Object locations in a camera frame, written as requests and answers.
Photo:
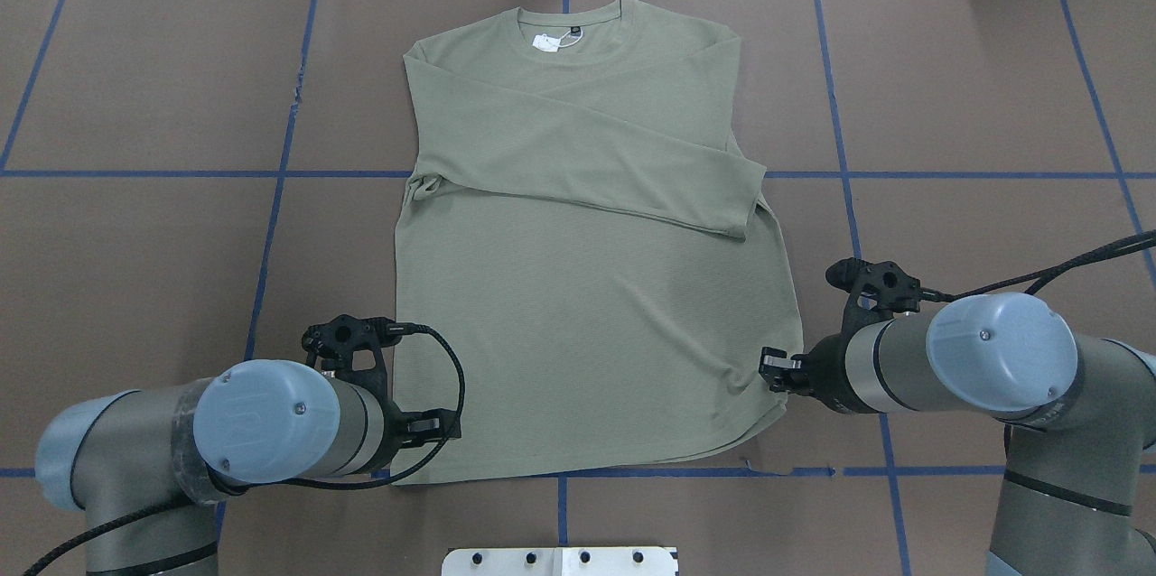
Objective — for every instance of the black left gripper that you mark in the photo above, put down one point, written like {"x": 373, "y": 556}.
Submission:
{"x": 390, "y": 432}

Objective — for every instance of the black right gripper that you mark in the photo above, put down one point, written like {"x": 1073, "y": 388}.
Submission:
{"x": 824, "y": 372}

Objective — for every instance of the olive green long-sleeve shirt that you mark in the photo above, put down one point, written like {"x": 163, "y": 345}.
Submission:
{"x": 584, "y": 229}

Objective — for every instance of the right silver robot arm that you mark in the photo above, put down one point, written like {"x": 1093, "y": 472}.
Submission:
{"x": 1081, "y": 411}

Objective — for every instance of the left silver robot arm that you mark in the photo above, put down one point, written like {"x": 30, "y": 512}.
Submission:
{"x": 147, "y": 468}

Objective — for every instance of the white clothing tag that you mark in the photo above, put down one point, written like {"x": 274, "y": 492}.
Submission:
{"x": 545, "y": 43}

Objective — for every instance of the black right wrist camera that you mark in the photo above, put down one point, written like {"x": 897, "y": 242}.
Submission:
{"x": 877, "y": 292}

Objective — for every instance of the white camera mast pedestal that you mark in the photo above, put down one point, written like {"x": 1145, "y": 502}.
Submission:
{"x": 582, "y": 560}

